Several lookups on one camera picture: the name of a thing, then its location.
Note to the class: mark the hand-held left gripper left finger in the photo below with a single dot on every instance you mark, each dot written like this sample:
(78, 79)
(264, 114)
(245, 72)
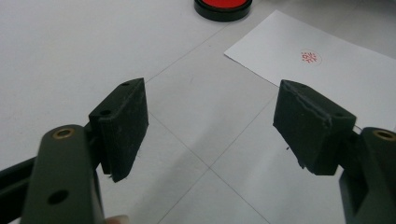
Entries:
(123, 130)

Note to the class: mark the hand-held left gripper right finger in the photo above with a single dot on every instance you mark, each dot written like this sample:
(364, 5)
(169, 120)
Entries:
(311, 130)

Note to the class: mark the white paper sheet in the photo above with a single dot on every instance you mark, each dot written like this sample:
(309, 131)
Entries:
(342, 81)

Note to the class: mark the round red ink pad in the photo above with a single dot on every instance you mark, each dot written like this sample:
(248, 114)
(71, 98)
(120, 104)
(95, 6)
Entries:
(222, 9)

